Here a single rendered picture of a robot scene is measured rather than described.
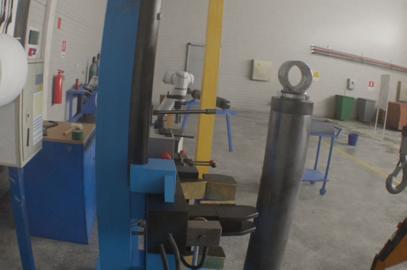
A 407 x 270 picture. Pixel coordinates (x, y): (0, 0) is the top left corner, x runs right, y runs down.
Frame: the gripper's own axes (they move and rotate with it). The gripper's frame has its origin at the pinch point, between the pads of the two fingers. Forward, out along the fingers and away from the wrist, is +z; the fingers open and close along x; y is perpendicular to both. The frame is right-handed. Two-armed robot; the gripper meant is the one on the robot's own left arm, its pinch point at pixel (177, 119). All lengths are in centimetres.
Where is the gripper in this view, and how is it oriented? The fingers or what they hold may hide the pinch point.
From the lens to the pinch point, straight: 253.5
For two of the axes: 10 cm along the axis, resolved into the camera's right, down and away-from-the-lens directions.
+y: 9.9, 1.0, -1.0
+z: -0.9, 9.9, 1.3
